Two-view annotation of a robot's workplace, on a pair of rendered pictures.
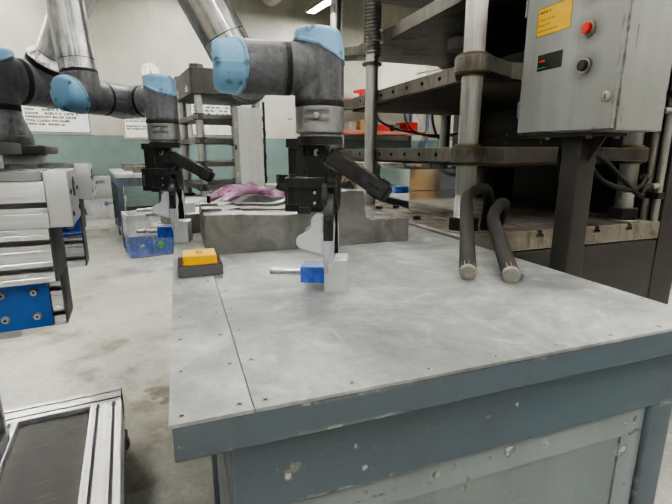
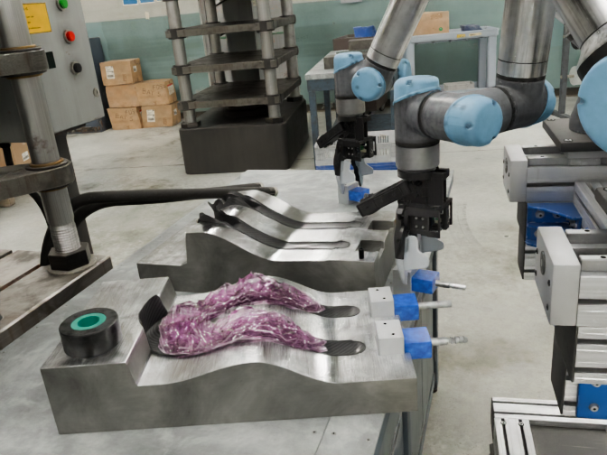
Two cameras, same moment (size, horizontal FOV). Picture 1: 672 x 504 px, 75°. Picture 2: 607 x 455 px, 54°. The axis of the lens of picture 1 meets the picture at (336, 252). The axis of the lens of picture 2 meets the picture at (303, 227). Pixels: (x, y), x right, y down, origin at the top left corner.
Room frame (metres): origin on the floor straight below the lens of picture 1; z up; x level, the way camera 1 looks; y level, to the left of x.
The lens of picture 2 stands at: (1.99, 0.89, 1.34)
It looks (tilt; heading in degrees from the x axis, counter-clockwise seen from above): 21 degrees down; 219
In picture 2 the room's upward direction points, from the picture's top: 5 degrees counter-clockwise
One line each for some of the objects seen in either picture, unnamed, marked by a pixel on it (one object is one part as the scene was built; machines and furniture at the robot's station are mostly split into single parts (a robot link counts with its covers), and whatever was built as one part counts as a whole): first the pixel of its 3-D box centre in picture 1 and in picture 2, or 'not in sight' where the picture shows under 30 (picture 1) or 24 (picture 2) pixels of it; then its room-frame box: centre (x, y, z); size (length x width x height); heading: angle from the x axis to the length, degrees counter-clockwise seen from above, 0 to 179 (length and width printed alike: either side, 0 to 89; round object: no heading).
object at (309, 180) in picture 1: (315, 175); (354, 136); (0.70, 0.03, 0.99); 0.09 x 0.08 x 0.12; 84
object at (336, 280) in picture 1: (308, 271); (361, 194); (0.71, 0.05, 0.83); 0.13 x 0.05 x 0.05; 84
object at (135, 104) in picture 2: not in sight; (141, 93); (-2.70, -5.38, 0.42); 0.86 x 0.33 x 0.83; 119
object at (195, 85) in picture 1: (223, 152); not in sight; (6.12, 1.55, 1.03); 1.54 x 0.94 x 2.06; 29
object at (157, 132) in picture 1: (163, 133); (417, 155); (1.09, 0.42, 1.07); 0.08 x 0.08 x 0.05
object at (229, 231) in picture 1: (300, 212); (270, 239); (1.14, 0.09, 0.87); 0.50 x 0.26 x 0.14; 110
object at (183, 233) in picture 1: (163, 231); (430, 282); (1.09, 0.44, 0.83); 0.13 x 0.05 x 0.05; 97
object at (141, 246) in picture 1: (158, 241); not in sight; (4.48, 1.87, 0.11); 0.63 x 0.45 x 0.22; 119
